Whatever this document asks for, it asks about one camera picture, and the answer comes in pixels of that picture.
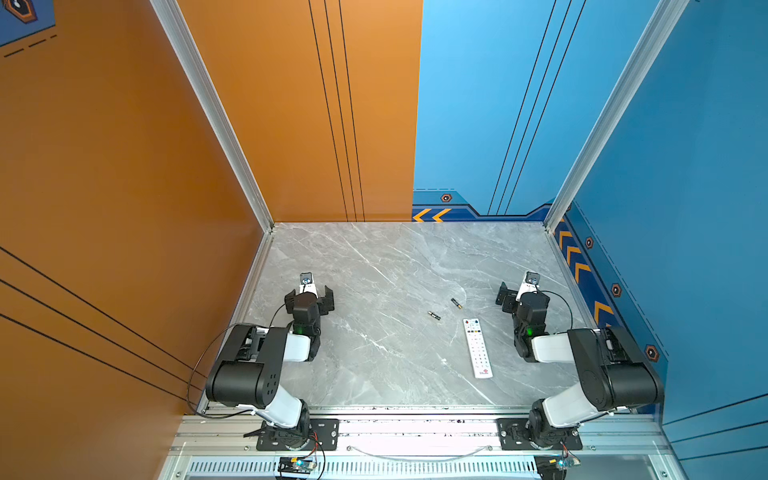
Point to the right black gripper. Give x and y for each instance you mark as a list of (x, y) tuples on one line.
[(505, 297)]

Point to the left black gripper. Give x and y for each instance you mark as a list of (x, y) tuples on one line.
[(325, 300)]

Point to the white remote control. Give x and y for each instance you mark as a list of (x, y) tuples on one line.
[(477, 349)]

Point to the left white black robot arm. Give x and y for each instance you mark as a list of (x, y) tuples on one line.
[(247, 372)]

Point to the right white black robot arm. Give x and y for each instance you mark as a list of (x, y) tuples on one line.
[(613, 373)]

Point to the left circuit board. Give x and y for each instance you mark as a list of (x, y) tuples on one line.
[(296, 467)]

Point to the circuit board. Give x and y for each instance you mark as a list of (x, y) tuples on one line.
[(296, 467), (555, 467)]

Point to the right circuit board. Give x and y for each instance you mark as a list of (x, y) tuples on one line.
[(555, 467)]

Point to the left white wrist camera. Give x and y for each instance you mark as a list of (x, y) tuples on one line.
[(307, 284)]

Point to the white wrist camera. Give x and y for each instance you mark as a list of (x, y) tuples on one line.
[(530, 281), (307, 284)]

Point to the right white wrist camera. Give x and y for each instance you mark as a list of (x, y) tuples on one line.
[(530, 281)]

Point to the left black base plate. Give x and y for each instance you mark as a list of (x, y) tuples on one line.
[(324, 433)]

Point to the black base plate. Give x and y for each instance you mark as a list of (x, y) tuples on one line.
[(514, 436), (324, 433)]

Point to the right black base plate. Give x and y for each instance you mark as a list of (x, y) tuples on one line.
[(514, 436)]

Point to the aluminium front rail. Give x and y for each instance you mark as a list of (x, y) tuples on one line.
[(421, 443)]

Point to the left aluminium corner post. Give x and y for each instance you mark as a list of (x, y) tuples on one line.
[(177, 31)]

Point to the aluminium corner post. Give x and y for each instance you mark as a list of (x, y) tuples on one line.
[(177, 31), (653, 38)]

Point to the right aluminium corner post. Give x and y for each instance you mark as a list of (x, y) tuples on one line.
[(653, 38)]

